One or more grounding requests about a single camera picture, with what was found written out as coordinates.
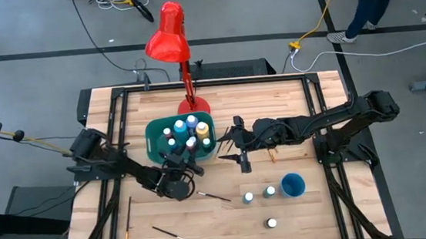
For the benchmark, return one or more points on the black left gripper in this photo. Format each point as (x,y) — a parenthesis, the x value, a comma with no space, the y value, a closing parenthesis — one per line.
(176,184)

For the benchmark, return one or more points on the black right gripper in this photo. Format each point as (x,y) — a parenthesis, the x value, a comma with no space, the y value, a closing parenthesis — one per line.
(257,135)

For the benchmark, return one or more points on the large teal paint bottle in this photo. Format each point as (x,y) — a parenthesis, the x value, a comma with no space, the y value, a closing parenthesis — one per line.
(179,125)

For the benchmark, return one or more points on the small light blue paint bottle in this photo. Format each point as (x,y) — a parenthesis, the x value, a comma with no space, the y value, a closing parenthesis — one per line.
(248,197)

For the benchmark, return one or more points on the small green paint bottle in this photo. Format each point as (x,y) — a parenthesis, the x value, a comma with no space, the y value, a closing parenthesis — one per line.
(269,190)
(206,141)

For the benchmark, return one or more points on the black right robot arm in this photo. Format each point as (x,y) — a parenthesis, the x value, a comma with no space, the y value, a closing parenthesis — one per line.
(314,124)

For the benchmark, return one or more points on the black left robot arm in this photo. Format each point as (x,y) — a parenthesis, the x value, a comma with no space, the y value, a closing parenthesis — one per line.
(124,166)

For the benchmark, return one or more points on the large yellow paint bottle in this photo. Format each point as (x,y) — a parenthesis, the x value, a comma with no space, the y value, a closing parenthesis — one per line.
(202,128)

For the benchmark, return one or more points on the large periwinkle paint bottle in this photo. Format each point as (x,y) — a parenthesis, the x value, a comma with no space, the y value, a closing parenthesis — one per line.
(191,120)

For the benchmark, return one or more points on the teal plastic caddy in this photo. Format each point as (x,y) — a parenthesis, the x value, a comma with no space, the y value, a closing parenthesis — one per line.
(155,147)

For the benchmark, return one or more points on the black paintbrush gold ferrule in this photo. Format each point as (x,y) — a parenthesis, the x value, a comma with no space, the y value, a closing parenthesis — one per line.
(270,155)

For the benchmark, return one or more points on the blue plastic cup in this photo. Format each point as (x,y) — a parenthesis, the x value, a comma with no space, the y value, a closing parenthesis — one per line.
(292,186)

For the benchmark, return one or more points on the black perforated metal box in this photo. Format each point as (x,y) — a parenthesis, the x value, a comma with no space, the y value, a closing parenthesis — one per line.
(232,69)

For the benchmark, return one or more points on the long black gold-tipped paintbrush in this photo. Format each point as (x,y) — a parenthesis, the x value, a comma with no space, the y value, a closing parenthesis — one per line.
(128,219)

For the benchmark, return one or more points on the red desk lamp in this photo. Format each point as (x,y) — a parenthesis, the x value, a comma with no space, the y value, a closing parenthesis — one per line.
(167,38)

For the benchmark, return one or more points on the black aluminium table frame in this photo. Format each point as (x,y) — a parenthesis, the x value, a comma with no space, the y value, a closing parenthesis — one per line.
(213,83)

